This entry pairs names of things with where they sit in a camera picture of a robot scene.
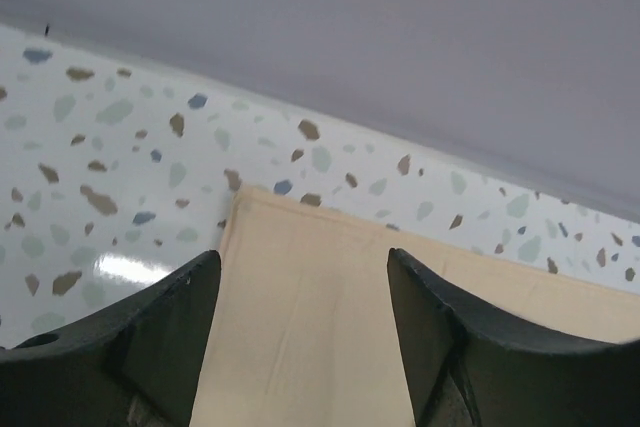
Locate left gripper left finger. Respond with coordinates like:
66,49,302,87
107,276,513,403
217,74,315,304
1,250,221,426

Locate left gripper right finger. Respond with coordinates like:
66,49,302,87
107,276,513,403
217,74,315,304
387,248,639,426

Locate beige cloth wrap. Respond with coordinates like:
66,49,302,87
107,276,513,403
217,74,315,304
191,187,639,426

